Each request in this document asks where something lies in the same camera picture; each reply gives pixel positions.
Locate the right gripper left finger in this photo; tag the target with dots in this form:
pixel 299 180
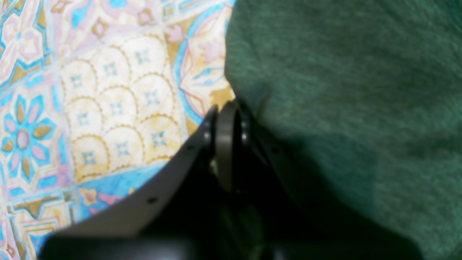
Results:
pixel 171 217

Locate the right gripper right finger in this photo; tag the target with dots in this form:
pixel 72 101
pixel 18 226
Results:
pixel 301 217

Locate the dark green long-sleeve shirt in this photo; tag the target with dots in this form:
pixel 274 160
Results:
pixel 368 92

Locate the patterned pastel tablecloth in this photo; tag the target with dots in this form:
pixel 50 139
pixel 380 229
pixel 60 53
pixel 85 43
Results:
pixel 96 95

